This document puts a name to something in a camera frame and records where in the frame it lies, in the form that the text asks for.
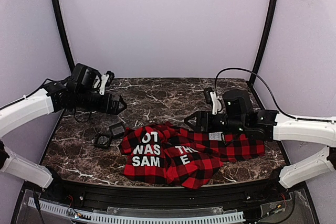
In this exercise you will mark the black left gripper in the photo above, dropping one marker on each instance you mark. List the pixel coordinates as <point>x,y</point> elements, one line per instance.
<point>113,104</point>

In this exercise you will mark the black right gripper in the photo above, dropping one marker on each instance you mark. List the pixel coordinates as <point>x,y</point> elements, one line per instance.
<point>202,119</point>

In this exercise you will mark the round silver brooch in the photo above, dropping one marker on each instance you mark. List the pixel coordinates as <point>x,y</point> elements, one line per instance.
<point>103,140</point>

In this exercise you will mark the red black plaid shirt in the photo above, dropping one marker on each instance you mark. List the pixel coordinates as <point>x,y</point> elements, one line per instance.
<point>171,155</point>

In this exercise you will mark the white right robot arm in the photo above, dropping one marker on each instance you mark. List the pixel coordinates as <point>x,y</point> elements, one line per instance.
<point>274,125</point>

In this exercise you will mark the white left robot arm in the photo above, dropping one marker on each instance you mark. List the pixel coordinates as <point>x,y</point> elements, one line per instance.
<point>24,134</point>

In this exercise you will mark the small black box lid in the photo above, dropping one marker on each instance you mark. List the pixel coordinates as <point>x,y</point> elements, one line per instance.
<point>117,130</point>

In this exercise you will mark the small black open box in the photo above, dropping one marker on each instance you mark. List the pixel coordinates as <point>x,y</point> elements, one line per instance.
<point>102,146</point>

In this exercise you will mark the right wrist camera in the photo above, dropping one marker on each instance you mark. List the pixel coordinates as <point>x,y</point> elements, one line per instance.
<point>213,99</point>

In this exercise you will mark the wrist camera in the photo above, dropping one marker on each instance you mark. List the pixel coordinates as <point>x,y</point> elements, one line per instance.
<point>105,81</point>
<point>213,99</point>

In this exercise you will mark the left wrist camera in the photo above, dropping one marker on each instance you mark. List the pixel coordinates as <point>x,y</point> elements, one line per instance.
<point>105,81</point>

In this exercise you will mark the black front frame rail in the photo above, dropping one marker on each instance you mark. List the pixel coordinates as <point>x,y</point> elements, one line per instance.
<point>94,196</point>

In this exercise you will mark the black vertical frame post right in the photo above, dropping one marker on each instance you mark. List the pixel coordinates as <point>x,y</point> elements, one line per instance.
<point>263,40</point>

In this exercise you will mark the black vertical frame post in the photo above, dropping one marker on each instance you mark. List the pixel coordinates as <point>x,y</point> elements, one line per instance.
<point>63,34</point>
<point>263,40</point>

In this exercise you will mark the white slotted cable duct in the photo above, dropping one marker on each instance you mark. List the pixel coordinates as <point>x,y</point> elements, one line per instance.
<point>132,215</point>

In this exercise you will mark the black vertical frame post left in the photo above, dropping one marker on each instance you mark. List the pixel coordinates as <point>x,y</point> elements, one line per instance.
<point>63,34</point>

